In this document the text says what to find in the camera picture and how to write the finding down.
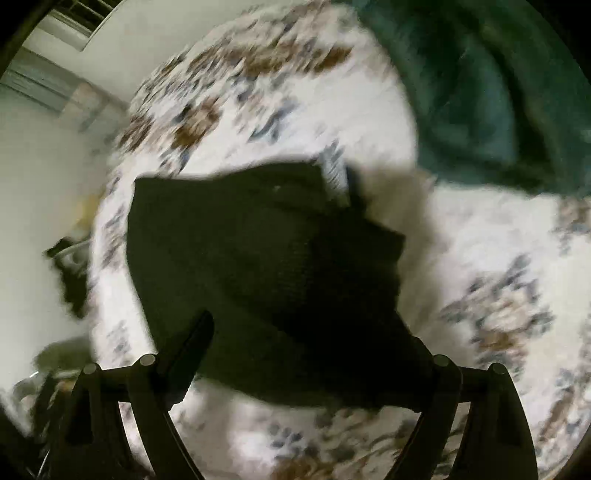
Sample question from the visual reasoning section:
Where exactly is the floral bed sheet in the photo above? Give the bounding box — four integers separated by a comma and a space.
88, 0, 591, 480

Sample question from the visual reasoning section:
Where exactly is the teal quilted blanket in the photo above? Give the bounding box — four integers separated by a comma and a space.
344, 0, 591, 199

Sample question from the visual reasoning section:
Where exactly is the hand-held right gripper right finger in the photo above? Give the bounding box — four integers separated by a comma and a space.
396, 337, 539, 480

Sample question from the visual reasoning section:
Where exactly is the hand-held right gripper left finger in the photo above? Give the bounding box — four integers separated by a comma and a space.
50, 310, 215, 480

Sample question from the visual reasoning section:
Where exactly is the black white-striped sweater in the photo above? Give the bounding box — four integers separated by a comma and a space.
126, 154, 437, 412

